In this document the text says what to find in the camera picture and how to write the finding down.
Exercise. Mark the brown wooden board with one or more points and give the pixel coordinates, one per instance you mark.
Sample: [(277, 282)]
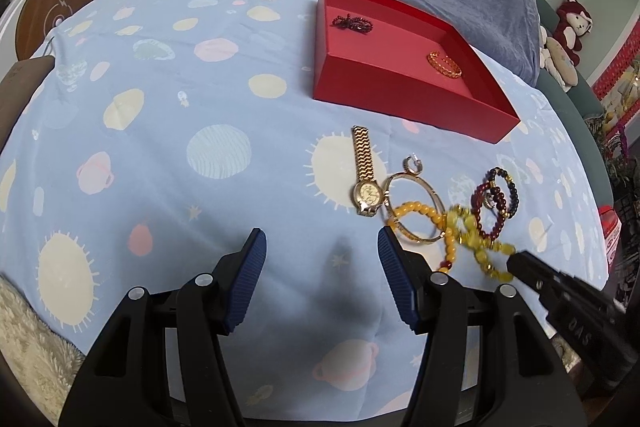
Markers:
[(22, 92)]

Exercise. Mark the white round wooden-top appliance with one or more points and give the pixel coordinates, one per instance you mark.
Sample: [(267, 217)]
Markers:
[(50, 12)]

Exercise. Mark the red container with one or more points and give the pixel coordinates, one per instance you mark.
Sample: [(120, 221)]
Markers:
[(611, 237)]

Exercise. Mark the thin gold bangle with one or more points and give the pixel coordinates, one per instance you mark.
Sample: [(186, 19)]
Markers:
[(416, 238)]

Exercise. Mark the green potted plant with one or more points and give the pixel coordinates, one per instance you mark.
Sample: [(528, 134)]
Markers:
[(622, 162)]

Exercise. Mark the blue planet print tablecloth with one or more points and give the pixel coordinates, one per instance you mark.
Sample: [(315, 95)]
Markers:
[(200, 97)]

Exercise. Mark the red monkey plush toy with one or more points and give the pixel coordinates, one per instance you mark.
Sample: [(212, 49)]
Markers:
[(572, 27)]

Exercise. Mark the white fluffy rug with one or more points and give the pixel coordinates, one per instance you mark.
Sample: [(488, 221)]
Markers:
[(30, 357)]

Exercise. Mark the red patterned wall strip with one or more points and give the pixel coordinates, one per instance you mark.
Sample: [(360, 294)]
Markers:
[(617, 67)]

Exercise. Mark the green sofa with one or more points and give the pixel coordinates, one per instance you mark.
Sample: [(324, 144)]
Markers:
[(570, 107)]

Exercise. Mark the gold wristwatch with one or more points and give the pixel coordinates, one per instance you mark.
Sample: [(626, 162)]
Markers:
[(366, 194)]

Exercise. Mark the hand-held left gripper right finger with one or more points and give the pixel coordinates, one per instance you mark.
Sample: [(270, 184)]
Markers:
[(397, 279)]

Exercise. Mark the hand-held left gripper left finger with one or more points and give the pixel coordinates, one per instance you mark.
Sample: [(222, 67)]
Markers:
[(245, 282)]

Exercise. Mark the red cardboard box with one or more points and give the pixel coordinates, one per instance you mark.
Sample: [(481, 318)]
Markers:
[(380, 82)]

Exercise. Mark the beige plush cushion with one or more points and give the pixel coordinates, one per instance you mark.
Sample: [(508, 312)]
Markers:
[(557, 62)]

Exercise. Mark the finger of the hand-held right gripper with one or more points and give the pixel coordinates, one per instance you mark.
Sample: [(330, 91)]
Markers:
[(530, 269)]

